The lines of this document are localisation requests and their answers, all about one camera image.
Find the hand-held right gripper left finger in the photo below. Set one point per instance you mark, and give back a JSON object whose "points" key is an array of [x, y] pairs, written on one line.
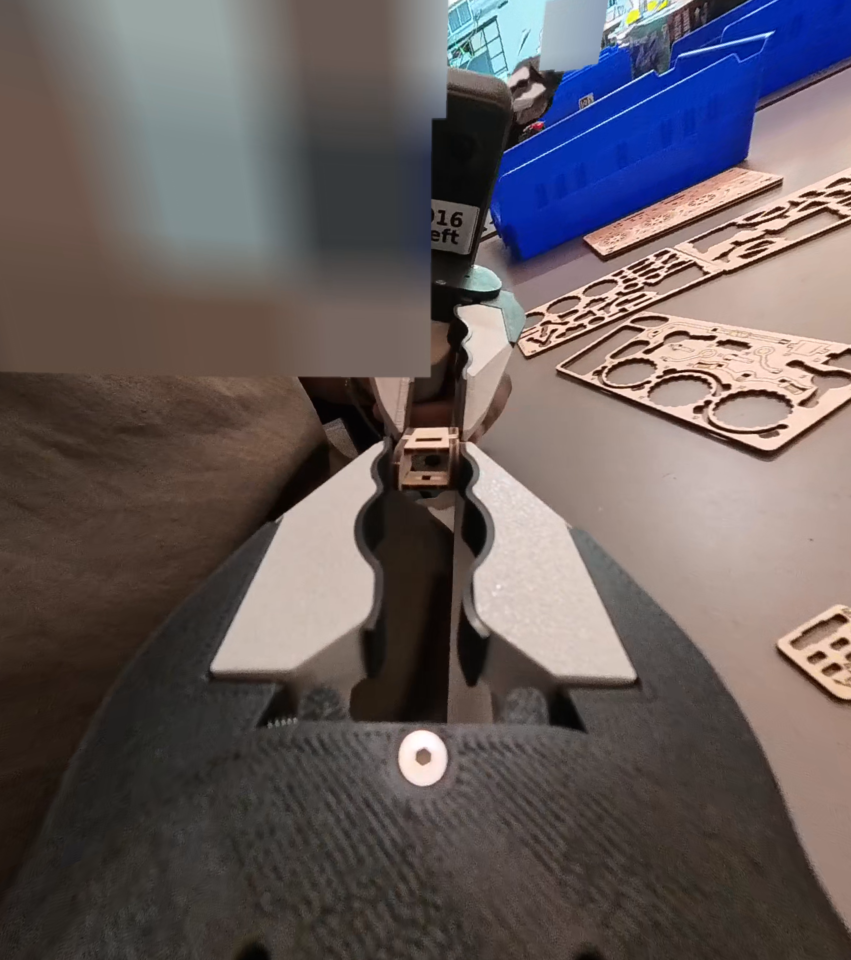
{"points": [[298, 592]]}

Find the dark grey desk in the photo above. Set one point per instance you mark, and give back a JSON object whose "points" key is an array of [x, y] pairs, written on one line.
{"points": [[695, 540]]}

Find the large blue plastic bin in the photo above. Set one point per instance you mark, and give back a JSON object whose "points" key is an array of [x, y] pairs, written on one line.
{"points": [[620, 165]]}

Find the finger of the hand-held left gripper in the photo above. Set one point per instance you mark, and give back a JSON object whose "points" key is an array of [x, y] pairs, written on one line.
{"points": [[487, 360], [394, 405]]}

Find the person's left hand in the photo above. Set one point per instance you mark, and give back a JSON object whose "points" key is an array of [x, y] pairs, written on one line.
{"points": [[499, 412]]}

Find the wooden sheet with gear holes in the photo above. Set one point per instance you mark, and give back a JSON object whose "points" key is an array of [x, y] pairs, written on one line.
{"points": [[740, 375]]}

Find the engraved uncut wooden puzzle sheet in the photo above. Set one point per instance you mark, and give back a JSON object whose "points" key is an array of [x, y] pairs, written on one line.
{"points": [[684, 214]]}

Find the long punched wooden puzzle sheet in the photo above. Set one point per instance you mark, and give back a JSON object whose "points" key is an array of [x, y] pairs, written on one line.
{"points": [[845, 195]]}

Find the small wooden puzzle box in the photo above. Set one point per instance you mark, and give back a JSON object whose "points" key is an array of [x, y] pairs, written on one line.
{"points": [[425, 461]]}

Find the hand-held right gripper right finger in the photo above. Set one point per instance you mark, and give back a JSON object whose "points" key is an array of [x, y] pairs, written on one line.
{"points": [[545, 592]]}

